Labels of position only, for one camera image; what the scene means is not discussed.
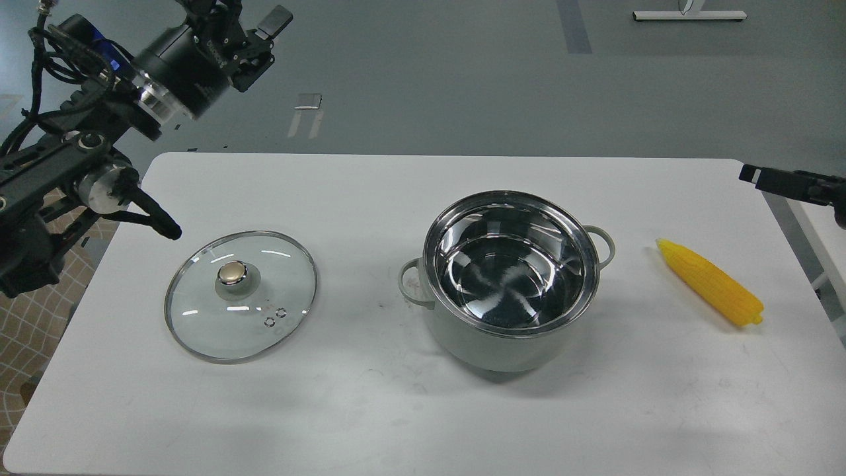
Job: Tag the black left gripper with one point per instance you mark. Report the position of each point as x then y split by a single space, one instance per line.
198 61

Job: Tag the glass pot lid gold knob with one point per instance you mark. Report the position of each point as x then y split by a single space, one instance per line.
240 295

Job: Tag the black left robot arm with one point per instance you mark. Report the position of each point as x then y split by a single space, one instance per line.
61 170

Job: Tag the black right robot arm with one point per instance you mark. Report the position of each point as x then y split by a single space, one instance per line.
802 186

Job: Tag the grey steel cooking pot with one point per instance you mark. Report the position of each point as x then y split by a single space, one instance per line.
502 274

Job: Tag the yellow toy corn cob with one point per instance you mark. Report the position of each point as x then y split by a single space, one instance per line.
718 289

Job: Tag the beige checkered cloth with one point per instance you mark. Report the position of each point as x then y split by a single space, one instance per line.
33 323

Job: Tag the white stand base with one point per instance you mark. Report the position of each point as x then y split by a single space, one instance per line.
692 11

